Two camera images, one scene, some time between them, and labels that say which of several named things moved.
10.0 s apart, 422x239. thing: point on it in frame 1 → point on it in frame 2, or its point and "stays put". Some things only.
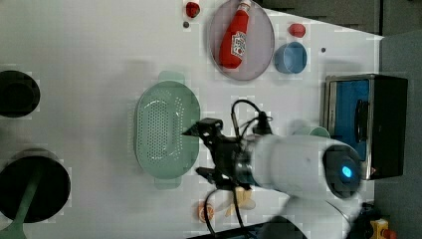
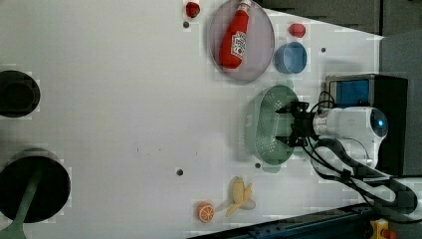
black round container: (19, 95) stays put
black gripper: (233, 163) → (303, 126)
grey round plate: (259, 41) stays put
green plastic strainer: (164, 110) → (265, 125)
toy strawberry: (297, 30) stays put
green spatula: (16, 229) stays put
